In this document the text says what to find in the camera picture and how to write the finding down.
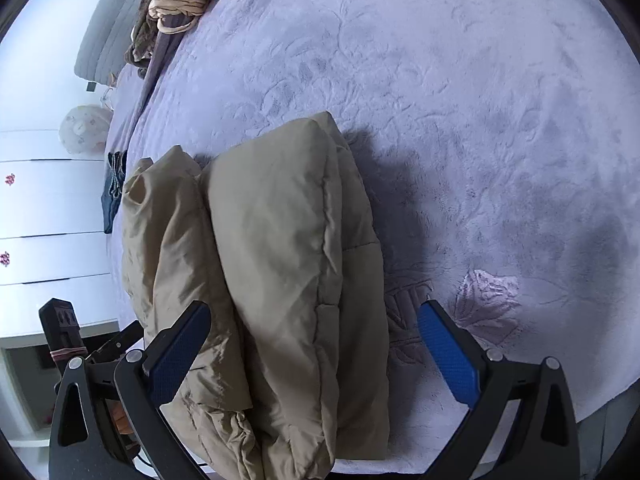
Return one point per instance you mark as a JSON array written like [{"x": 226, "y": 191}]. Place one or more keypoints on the white dresser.
[{"x": 50, "y": 200}]

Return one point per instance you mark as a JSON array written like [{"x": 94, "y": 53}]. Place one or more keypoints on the white floral bag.
[{"x": 82, "y": 127}]

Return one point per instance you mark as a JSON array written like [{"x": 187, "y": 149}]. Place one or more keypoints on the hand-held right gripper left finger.
[{"x": 180, "y": 350}]

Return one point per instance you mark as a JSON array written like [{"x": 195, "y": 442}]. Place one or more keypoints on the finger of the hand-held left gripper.
[{"x": 117, "y": 342}]

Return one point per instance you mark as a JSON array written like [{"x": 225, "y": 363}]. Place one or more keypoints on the grey quilted headboard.
[{"x": 105, "y": 35}]

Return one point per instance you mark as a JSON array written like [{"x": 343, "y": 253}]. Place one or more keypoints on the khaki puffer jacket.
[{"x": 280, "y": 240}]

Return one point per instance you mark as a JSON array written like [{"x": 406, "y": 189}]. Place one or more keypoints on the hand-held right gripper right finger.
[{"x": 447, "y": 350}]

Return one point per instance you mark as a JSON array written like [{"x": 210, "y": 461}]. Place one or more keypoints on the dark blue jeans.
[{"x": 112, "y": 200}]

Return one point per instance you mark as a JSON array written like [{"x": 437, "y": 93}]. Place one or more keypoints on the grey fleece garment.
[{"x": 167, "y": 40}]

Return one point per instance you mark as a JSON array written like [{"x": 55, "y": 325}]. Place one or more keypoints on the purple embossed blanket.
[{"x": 450, "y": 110}]

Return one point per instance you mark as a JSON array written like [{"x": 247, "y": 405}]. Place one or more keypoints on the brown patterned cloth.
[{"x": 145, "y": 35}]

